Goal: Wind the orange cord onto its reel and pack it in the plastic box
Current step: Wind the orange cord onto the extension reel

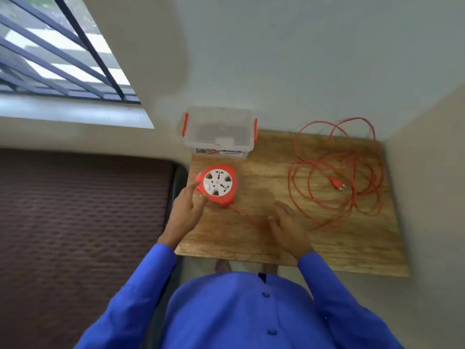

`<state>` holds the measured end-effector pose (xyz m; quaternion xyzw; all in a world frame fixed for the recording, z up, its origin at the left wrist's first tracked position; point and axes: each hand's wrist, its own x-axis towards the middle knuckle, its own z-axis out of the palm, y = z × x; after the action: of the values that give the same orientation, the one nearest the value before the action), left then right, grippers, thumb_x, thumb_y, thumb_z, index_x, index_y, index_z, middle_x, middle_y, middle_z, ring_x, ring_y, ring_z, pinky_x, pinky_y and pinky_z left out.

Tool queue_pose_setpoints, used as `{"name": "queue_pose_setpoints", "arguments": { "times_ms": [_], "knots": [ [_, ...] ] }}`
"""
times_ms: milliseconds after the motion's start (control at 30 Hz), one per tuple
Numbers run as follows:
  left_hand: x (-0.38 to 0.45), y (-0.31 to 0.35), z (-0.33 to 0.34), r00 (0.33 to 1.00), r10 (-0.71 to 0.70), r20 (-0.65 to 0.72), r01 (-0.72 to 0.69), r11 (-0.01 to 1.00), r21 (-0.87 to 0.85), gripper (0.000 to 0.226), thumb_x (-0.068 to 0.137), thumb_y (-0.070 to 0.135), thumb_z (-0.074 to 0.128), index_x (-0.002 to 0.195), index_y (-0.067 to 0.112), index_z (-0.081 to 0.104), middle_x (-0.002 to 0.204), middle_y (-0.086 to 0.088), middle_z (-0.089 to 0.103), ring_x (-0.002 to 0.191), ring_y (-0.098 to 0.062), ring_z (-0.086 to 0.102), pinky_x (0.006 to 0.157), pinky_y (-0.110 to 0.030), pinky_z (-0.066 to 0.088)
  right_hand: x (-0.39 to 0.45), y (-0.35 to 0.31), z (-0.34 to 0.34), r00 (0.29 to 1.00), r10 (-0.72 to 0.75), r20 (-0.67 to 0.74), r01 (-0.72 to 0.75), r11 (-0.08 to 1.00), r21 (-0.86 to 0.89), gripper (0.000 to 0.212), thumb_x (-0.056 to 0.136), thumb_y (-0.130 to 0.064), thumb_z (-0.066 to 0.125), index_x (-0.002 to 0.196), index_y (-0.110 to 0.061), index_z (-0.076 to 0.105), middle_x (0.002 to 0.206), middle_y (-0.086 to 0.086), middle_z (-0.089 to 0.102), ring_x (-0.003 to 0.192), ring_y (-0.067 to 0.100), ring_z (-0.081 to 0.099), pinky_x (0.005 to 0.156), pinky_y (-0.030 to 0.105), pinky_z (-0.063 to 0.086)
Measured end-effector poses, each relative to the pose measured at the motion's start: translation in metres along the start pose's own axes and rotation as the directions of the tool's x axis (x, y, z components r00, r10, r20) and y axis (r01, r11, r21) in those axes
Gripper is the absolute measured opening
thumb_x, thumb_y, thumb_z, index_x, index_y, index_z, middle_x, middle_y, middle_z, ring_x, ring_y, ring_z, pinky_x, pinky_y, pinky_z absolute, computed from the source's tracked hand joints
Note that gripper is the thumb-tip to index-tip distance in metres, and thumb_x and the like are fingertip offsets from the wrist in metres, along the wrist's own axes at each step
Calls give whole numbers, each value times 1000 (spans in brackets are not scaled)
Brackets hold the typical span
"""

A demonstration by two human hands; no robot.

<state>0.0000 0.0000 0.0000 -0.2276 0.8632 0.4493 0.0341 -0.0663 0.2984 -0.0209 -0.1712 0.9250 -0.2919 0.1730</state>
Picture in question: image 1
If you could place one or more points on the person's right hand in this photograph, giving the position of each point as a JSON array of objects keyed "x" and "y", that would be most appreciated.
[{"x": 290, "y": 232}]

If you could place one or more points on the person's left hand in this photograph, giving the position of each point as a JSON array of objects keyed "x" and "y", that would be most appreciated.
[{"x": 183, "y": 214}]

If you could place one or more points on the person's right fingers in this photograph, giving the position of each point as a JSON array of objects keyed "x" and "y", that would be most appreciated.
[{"x": 282, "y": 216}]

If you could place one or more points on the person's left forearm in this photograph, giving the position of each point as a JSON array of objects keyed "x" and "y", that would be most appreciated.
[{"x": 134, "y": 301}]

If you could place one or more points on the person's right forearm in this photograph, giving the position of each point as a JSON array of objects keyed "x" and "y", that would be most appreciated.
[{"x": 341, "y": 308}]

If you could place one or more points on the person's left foot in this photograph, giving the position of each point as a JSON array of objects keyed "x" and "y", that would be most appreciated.
[{"x": 222, "y": 267}]

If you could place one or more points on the blue button shirt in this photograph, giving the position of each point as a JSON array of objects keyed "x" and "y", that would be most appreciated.
[{"x": 243, "y": 312}]

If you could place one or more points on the clear plastic box red clips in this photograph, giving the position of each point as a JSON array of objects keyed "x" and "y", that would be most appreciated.
[{"x": 219, "y": 131}]

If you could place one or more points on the brown patterned mattress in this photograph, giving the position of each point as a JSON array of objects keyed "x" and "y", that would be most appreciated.
[{"x": 80, "y": 243}]

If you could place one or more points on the white window sill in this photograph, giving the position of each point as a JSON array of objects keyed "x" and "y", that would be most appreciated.
[{"x": 72, "y": 112}]

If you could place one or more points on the dark metal window grille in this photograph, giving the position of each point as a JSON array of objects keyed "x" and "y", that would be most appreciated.
[{"x": 61, "y": 65}]

